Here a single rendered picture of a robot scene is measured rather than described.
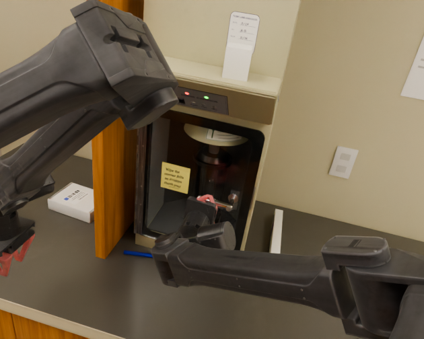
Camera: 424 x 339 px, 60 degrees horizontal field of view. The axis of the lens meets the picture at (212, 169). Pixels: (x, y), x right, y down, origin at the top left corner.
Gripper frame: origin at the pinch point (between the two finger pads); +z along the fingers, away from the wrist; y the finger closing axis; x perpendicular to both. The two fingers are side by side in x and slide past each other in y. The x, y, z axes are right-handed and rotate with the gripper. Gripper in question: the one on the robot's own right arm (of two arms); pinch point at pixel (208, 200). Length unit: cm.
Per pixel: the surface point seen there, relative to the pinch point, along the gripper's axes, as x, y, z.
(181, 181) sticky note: 8.5, 0.5, 4.1
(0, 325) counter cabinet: 46, -44, -21
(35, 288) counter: 35.7, -27.5, -18.8
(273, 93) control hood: -9.0, 31.0, -5.7
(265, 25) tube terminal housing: -3.6, 40.9, 5.4
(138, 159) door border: 20.6, 3.1, 4.3
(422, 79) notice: -49, 30, 49
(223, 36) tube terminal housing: 4.6, 37.1, 5.4
